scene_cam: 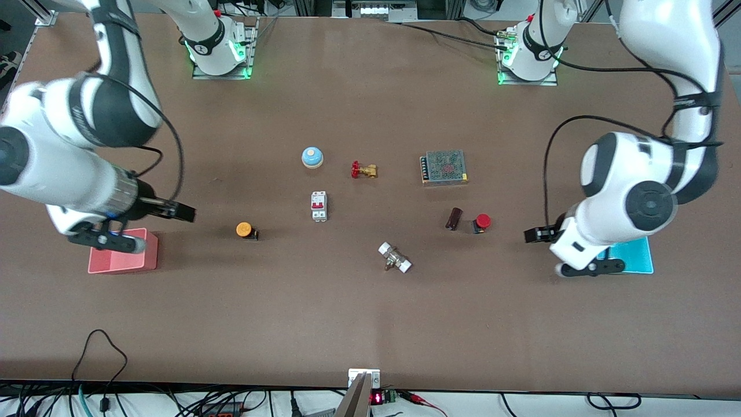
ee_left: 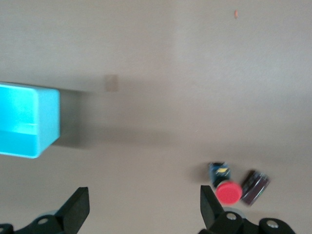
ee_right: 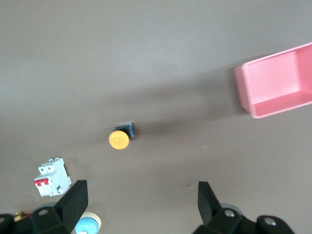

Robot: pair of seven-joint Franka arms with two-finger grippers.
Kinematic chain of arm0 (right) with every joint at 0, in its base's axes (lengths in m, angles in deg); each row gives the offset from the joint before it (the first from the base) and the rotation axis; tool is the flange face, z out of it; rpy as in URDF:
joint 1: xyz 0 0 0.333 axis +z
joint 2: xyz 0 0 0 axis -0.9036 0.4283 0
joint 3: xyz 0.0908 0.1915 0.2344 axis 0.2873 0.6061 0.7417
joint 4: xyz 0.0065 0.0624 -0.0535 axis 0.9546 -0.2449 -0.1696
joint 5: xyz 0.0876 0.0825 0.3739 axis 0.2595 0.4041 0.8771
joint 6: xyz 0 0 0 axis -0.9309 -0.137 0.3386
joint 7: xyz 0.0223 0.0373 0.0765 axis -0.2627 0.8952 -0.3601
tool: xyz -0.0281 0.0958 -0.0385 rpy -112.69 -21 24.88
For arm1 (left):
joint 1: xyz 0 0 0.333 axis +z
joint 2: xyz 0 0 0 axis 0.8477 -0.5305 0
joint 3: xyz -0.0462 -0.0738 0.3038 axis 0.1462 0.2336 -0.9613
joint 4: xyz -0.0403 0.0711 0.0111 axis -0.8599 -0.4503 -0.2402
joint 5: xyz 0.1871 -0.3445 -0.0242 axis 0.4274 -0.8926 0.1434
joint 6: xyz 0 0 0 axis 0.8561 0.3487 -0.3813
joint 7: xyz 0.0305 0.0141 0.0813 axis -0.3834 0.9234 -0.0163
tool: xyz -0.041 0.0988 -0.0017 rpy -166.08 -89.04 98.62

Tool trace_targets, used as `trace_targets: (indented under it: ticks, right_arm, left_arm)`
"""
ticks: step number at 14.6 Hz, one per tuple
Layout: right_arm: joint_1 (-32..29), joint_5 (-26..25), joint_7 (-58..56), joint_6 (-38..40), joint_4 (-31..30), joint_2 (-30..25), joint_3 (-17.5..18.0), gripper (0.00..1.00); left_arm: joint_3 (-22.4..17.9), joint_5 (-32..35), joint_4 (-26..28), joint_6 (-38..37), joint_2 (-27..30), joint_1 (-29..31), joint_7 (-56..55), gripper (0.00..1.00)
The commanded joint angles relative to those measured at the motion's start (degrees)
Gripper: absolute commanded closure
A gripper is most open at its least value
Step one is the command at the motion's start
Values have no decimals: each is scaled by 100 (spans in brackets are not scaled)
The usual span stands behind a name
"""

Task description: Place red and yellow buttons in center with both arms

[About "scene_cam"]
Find black looped cable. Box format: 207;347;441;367
71;328;129;413

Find metal mesh power supply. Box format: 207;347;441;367
420;149;469;186

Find aluminium frame profile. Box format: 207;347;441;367
713;0;741;28
34;0;59;27

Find grey camera mount bar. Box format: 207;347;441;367
334;368;381;417

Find silver valve white ends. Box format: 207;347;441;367
377;242;413;275

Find pink plastic bin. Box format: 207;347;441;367
88;228;159;275

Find black coiled cable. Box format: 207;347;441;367
586;392;643;411

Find red clip lead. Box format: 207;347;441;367
398;390;447;417

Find cyan plastic bin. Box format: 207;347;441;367
595;236;654;275

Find black cable on table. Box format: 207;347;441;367
392;16;511;52

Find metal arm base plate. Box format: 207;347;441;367
192;16;259;81
496;28;559;87

